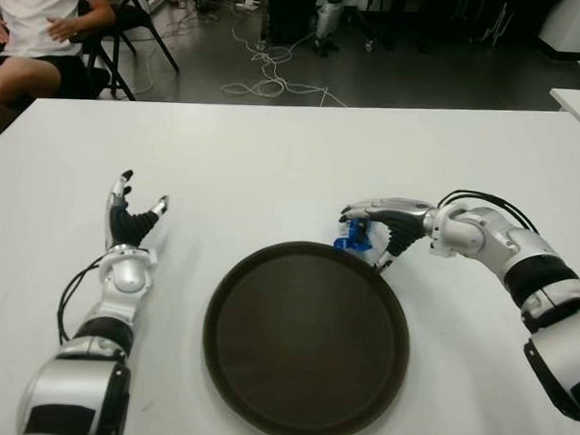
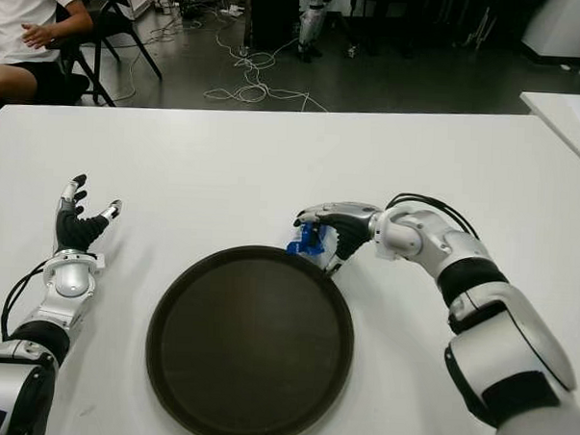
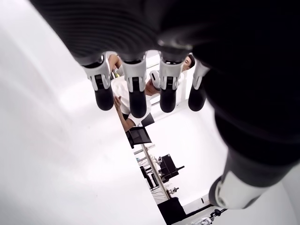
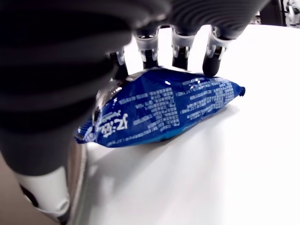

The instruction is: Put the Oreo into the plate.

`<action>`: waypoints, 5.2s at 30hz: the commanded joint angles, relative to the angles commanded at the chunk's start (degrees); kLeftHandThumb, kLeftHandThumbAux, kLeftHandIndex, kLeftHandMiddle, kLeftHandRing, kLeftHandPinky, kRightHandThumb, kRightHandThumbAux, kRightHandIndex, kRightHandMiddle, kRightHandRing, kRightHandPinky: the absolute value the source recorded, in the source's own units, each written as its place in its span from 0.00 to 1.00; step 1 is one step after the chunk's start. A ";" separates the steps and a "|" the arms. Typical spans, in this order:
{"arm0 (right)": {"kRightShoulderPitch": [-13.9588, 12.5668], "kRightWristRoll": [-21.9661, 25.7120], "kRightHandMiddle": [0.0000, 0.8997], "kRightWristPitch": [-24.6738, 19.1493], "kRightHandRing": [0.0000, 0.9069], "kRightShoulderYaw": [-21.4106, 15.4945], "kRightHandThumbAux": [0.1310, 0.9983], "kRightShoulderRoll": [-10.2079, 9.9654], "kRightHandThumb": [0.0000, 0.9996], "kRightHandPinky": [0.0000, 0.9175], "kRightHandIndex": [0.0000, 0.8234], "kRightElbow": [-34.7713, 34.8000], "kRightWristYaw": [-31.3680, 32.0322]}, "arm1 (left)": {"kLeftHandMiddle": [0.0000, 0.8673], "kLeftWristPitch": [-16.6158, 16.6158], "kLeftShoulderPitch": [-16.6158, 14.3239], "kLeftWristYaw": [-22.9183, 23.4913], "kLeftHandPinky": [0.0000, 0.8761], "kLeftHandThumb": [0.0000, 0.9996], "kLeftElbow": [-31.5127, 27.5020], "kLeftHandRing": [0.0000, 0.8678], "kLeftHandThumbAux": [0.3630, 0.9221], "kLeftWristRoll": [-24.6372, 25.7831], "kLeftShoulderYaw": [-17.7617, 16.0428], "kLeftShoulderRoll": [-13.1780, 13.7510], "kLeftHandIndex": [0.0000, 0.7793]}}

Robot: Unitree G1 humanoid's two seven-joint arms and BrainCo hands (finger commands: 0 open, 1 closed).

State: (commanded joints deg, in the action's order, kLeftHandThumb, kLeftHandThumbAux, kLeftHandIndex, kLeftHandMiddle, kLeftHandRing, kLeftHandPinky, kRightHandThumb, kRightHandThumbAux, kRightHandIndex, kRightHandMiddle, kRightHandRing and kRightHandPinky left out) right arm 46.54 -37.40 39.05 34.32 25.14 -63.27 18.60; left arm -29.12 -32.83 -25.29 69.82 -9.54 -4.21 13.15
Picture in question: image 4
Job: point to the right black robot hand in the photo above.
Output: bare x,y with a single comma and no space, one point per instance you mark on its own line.
58,58

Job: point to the blue Oreo packet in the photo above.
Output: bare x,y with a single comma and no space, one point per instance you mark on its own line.
164,110

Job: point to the round dark brown tray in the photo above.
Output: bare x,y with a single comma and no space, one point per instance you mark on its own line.
78,178

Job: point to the black cabinet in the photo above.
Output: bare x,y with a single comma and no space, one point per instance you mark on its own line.
269,11

